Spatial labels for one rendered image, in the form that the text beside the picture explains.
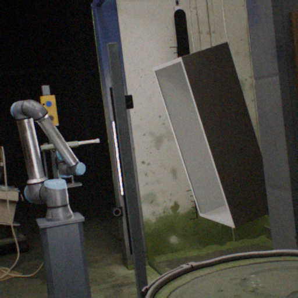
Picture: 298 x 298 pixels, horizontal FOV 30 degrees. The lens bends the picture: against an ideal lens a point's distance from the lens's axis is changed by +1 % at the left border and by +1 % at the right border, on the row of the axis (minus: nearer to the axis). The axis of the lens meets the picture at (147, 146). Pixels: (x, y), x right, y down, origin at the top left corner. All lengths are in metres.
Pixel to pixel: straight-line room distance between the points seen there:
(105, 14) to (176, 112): 1.07
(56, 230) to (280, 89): 2.29
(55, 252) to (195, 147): 1.34
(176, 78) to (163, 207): 1.18
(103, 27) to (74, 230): 1.77
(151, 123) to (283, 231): 2.84
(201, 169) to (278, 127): 2.43
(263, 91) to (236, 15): 3.13
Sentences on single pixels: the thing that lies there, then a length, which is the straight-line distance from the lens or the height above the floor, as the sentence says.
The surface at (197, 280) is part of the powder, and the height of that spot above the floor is 0.86.
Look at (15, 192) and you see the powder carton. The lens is 5.96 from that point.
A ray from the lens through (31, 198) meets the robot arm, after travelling 3.98.
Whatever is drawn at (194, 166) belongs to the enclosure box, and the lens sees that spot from 4.25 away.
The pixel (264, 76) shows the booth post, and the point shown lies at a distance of 1.93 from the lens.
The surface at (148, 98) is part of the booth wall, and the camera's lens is 4.66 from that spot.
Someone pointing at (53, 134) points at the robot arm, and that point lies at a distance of 3.89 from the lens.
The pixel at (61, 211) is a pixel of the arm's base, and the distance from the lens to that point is 3.82.
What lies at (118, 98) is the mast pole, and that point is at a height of 1.38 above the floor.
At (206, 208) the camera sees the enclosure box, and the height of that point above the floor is 0.50.
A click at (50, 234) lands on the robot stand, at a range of 3.77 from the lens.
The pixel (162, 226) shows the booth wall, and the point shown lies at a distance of 4.75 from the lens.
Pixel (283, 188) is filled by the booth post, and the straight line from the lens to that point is 1.91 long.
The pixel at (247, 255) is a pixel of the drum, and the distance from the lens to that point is 1.48.
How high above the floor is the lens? 1.27
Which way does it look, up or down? 3 degrees down
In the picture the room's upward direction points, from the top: 7 degrees counter-clockwise
